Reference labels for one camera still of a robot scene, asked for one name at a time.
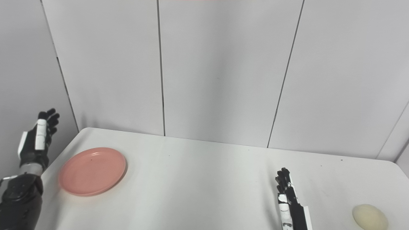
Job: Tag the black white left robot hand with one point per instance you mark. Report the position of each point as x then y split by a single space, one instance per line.
32 147

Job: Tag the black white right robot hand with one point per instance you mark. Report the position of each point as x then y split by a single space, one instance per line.
297 217

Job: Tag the pink round plate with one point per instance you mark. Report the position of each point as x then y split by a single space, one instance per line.
92 171

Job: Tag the pale yellow steamed bun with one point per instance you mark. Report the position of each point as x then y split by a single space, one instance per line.
369 218

